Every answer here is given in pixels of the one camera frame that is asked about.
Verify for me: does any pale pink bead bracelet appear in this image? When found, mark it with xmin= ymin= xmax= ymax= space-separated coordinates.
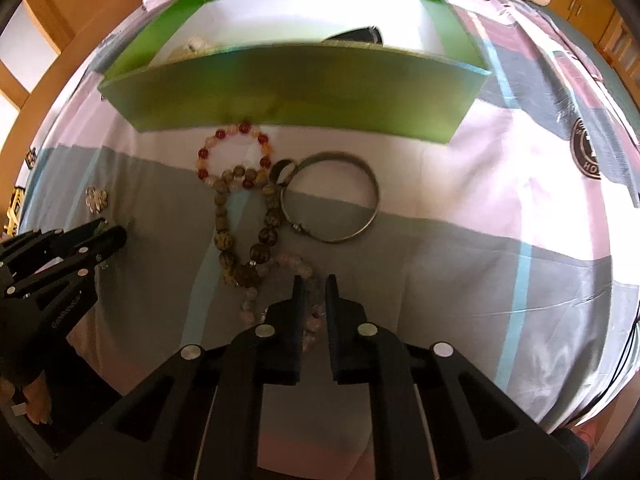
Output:
xmin=239 ymin=252 xmax=326 ymax=353

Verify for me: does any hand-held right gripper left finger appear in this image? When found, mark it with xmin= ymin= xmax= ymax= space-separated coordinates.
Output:
xmin=50 ymin=276 xmax=307 ymax=480

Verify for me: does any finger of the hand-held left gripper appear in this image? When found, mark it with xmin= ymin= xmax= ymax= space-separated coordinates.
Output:
xmin=0 ymin=217 xmax=108 ymax=281
xmin=5 ymin=225 xmax=128 ymax=342

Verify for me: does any silver bangle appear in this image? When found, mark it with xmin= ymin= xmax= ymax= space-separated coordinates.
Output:
xmin=280 ymin=151 xmax=381 ymax=245

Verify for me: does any white wristwatch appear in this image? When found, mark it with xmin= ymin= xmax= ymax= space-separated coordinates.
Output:
xmin=172 ymin=35 xmax=216 ymax=58

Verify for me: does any dark brown bead bracelet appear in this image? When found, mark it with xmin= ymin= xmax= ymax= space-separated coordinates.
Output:
xmin=210 ymin=162 xmax=283 ymax=291

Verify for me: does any wooden bed footboard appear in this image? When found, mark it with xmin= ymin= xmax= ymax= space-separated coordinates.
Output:
xmin=597 ymin=17 xmax=640 ymax=93

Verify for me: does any black wristwatch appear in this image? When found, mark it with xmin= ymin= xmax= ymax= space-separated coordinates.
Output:
xmin=322 ymin=25 xmax=383 ymax=47

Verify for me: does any silver flower brooch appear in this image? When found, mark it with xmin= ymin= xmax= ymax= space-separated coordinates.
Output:
xmin=84 ymin=186 xmax=110 ymax=212

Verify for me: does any black cable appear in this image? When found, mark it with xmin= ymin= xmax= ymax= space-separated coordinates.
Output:
xmin=590 ymin=305 xmax=640 ymax=411

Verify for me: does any red and amber bead bracelet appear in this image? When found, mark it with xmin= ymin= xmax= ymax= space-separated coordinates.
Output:
xmin=196 ymin=121 xmax=275 ymax=186

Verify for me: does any person's left hand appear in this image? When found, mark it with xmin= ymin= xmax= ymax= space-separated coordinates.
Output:
xmin=0 ymin=330 xmax=56 ymax=427

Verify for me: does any green cardboard box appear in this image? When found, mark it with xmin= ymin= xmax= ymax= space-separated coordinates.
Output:
xmin=97 ymin=0 xmax=493 ymax=146

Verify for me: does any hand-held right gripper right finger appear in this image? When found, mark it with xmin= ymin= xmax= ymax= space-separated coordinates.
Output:
xmin=325 ymin=275 xmax=591 ymax=480

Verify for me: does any wooden bed headboard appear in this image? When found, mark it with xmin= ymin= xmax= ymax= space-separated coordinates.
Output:
xmin=0 ymin=0 xmax=156 ymax=171

